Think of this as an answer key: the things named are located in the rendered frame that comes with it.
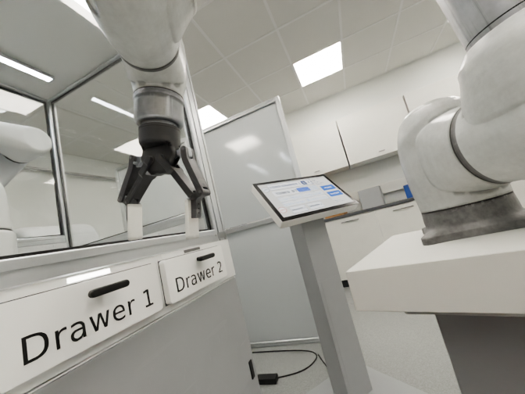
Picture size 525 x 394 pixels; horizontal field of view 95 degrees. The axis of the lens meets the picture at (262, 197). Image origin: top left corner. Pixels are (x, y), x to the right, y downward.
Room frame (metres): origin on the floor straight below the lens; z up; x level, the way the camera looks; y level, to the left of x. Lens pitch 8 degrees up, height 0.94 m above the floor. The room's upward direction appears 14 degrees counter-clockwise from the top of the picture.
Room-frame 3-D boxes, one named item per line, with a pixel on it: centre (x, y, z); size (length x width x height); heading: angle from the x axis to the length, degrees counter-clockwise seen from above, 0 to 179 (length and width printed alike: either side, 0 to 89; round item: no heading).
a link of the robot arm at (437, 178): (0.50, -0.40, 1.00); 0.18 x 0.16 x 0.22; 6
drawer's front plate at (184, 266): (0.76, 0.25, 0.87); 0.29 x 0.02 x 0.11; 161
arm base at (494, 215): (0.53, -0.41, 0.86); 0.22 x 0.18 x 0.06; 147
